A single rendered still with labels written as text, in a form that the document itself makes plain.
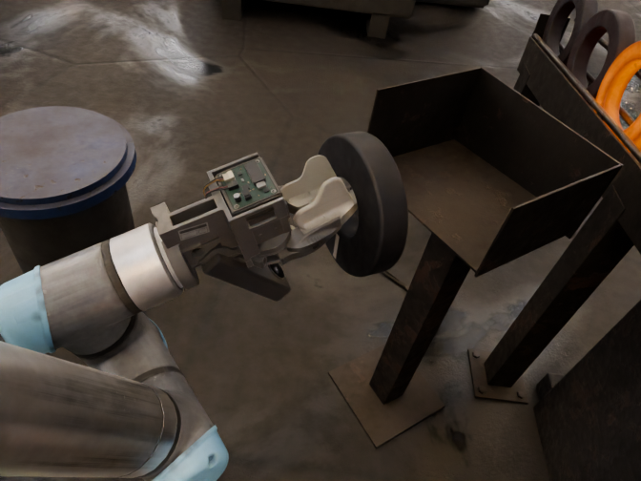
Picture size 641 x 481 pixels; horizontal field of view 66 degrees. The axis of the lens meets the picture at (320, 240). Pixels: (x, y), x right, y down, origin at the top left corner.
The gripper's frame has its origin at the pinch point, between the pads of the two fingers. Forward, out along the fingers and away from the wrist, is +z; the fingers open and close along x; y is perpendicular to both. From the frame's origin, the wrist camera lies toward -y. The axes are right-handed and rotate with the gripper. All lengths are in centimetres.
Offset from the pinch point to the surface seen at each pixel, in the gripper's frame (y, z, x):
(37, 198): -18, -42, 43
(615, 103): -25, 60, 16
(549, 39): -33, 74, 49
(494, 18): -120, 173, 184
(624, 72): -19, 61, 18
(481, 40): -113, 146, 161
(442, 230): -15.9, 12.3, 1.3
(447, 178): -18.7, 20.0, 11.3
